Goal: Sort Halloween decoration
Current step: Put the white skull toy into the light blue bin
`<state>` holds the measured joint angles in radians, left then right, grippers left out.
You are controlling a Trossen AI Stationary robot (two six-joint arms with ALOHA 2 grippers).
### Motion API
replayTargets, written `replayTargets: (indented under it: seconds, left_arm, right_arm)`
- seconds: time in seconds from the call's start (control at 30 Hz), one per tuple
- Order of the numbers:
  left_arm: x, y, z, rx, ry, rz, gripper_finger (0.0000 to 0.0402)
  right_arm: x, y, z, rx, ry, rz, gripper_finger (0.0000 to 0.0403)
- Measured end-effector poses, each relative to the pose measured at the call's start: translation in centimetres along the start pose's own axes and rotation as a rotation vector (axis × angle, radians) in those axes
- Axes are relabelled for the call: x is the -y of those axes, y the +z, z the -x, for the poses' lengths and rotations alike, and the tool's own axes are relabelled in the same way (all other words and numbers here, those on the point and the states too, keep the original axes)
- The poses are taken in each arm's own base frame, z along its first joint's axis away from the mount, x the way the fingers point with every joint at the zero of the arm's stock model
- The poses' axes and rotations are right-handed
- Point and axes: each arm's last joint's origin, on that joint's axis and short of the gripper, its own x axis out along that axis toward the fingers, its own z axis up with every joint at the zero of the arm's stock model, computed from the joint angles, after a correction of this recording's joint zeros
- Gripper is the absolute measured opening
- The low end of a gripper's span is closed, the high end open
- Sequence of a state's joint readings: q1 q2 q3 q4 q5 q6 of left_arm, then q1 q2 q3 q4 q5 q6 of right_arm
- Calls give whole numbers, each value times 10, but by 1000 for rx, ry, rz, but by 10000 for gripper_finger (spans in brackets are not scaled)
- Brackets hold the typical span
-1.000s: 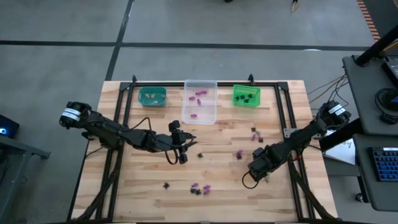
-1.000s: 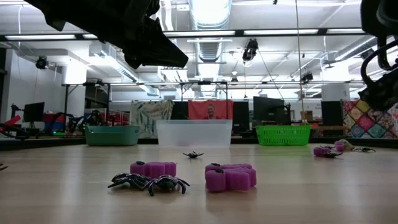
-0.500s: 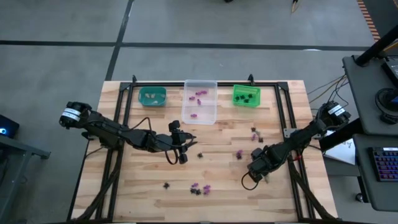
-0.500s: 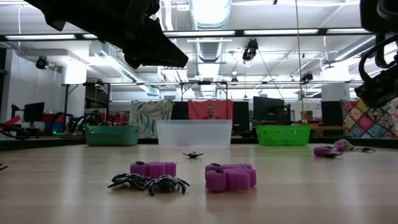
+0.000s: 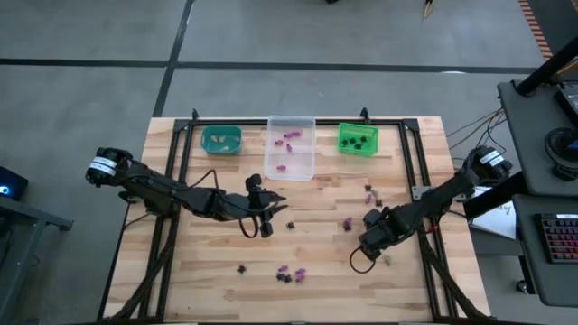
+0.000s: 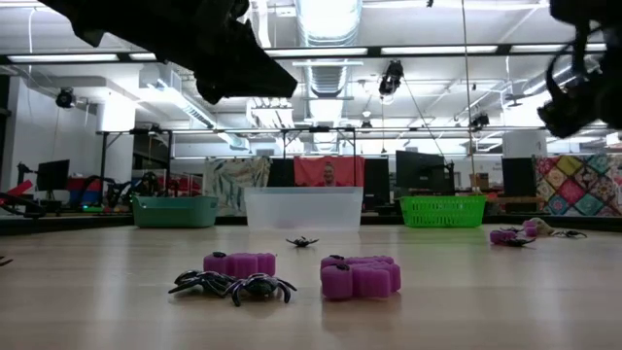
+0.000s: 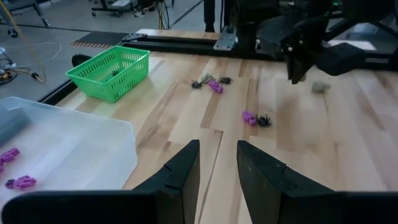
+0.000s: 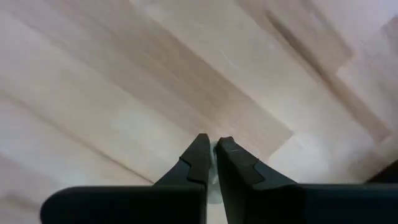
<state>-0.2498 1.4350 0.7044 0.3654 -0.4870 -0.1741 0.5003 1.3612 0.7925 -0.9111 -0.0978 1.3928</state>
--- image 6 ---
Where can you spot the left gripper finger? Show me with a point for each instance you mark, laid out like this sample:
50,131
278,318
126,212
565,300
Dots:
243,68

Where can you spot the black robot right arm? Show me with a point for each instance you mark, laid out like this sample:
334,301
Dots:
593,10

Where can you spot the purple foam decoration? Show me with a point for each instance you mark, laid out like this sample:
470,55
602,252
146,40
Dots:
503,237
530,229
239,265
369,260
359,284

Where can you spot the colourful patchwork quilt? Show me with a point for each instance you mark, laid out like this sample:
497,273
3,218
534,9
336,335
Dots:
578,185

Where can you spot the black upright panel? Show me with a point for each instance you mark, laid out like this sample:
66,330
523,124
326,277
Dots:
518,177
281,172
376,180

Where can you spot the leaf print cloth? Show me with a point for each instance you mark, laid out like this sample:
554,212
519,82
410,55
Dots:
238,180

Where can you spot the black ceiling spotlight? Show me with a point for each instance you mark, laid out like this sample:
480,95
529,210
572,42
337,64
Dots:
479,120
391,78
64,98

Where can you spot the orange cloth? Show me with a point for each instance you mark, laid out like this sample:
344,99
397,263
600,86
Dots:
306,167

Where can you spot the person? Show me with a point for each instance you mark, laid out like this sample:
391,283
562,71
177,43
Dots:
329,175

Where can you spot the black metal stand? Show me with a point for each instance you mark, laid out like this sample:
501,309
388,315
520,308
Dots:
103,160

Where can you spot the black plastic spider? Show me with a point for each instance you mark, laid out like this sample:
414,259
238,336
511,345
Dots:
302,241
201,282
260,287
4,261
519,241
510,229
569,234

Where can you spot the cream plastic skull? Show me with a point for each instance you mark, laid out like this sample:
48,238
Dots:
544,225

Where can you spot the clear plastic bin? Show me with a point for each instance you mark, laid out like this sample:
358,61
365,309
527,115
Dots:
303,209

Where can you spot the teal plastic bin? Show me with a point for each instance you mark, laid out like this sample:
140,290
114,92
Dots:
175,211

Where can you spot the cardboard box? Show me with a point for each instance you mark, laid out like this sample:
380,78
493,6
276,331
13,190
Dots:
481,181

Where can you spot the red box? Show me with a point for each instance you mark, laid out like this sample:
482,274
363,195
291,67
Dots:
83,184

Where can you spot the black monitor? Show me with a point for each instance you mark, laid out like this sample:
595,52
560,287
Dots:
420,170
53,175

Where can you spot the green plastic basket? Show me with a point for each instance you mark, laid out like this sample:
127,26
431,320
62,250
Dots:
442,211

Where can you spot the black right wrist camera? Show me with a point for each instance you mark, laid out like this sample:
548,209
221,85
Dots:
568,114

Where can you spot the white ceiling duct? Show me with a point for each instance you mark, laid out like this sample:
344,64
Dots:
184,112

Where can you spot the silver ventilation duct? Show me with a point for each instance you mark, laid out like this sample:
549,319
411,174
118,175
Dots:
329,73

